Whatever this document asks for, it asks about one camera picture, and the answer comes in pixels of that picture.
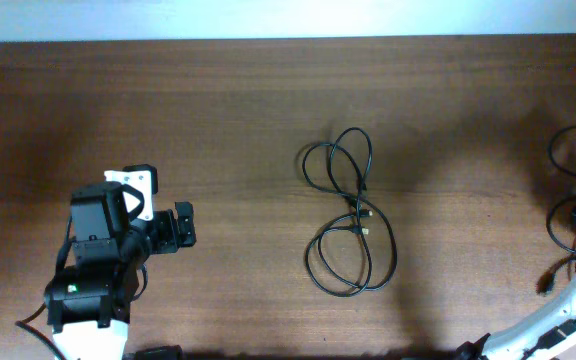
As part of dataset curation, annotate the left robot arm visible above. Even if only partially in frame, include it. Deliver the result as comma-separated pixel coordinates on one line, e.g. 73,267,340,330
44,181,196,359

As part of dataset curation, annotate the black cable bundle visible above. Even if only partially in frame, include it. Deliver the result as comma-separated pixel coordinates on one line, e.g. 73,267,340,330
301,126,398,298

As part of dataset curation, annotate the black usb cable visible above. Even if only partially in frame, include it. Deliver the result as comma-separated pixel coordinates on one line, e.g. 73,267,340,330
536,124,576,295

